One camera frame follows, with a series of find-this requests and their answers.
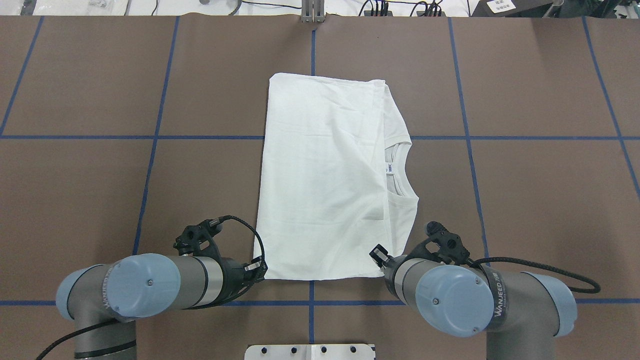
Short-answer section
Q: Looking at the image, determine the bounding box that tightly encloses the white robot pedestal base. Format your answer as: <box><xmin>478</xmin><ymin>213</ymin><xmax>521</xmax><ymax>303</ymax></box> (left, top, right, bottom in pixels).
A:
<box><xmin>244</xmin><ymin>343</ymin><xmax>377</xmax><ymax>360</ymax></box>

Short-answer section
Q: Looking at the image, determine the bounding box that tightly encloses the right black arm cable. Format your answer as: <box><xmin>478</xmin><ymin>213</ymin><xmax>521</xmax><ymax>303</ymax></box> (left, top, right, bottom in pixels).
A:
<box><xmin>472</xmin><ymin>256</ymin><xmax>601</xmax><ymax>295</ymax></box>

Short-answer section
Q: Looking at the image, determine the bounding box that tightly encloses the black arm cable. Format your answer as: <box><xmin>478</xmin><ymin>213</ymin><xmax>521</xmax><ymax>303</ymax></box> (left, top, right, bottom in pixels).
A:
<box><xmin>35</xmin><ymin>215</ymin><xmax>266</xmax><ymax>360</ymax></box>
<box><xmin>472</xmin><ymin>256</ymin><xmax>601</xmax><ymax>295</ymax></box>

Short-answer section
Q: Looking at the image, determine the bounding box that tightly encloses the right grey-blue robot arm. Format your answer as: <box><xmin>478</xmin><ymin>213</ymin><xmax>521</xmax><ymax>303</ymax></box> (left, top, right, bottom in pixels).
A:
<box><xmin>369</xmin><ymin>221</ymin><xmax>578</xmax><ymax>360</ymax></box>

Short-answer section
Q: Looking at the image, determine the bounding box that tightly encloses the white long-sleeve printed shirt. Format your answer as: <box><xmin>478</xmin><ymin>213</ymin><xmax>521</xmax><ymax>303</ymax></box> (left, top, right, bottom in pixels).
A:
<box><xmin>256</xmin><ymin>73</ymin><xmax>419</xmax><ymax>281</ymax></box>

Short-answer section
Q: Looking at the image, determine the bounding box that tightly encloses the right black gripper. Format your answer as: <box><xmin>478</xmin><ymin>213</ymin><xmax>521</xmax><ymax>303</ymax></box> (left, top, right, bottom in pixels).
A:
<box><xmin>369</xmin><ymin>221</ymin><xmax>473</xmax><ymax>281</ymax></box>

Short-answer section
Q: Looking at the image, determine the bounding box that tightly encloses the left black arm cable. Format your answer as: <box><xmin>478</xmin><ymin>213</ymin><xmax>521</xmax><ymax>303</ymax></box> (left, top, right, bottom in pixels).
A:
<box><xmin>35</xmin><ymin>215</ymin><xmax>266</xmax><ymax>360</ymax></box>

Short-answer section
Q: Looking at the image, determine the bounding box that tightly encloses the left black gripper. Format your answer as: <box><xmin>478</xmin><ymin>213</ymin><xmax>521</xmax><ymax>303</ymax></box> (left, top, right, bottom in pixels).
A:
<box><xmin>173</xmin><ymin>218</ymin><xmax>268</xmax><ymax>306</ymax></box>

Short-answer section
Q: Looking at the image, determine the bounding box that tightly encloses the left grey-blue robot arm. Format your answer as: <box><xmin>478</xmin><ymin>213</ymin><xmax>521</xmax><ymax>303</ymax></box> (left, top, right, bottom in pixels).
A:
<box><xmin>38</xmin><ymin>215</ymin><xmax>268</xmax><ymax>360</ymax></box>

